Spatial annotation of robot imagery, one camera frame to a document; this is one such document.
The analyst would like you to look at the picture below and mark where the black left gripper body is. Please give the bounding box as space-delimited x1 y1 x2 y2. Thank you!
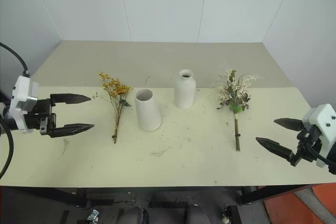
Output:
25 98 57 136

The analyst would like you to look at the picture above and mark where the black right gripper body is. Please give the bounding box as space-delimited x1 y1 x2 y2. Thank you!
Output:
290 126 323 167

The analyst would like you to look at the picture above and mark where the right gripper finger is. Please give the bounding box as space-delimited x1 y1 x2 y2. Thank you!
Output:
255 136 293 163
273 118 304 132

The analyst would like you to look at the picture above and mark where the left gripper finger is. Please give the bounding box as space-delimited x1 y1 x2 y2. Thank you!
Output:
50 93 92 107
49 123 95 138

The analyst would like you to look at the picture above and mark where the white conical vase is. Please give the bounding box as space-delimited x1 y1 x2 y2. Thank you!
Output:
134 89 162 132

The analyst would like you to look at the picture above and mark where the white bottle-shaped vase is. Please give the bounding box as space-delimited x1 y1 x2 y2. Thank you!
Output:
173 69 197 110

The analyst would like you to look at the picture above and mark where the yellow dried flower bunch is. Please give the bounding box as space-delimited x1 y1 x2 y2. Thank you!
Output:
98 71 132 145

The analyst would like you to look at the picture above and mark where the white green dried flower bunch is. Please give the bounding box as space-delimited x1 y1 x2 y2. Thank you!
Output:
212 69 264 153

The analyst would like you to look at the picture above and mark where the loose dried twig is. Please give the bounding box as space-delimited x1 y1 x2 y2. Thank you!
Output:
149 147 172 158

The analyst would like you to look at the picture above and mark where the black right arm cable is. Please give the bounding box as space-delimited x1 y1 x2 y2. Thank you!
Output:
306 142 336 175

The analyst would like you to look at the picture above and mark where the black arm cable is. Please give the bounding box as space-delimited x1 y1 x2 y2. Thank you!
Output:
306 142 336 175
0 42 31 180

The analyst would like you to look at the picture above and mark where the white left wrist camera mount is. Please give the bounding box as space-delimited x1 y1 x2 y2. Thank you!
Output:
7 75 40 134

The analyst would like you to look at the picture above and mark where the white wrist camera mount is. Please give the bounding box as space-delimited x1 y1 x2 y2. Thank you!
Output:
301 103 336 168
7 75 40 134

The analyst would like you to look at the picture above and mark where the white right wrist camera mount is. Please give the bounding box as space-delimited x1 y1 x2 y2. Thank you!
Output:
301 103 336 168

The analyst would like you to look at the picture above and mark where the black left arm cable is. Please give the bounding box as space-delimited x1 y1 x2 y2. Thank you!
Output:
0 42 31 180

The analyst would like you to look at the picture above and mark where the black table frame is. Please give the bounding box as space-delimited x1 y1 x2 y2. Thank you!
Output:
0 185 316 210

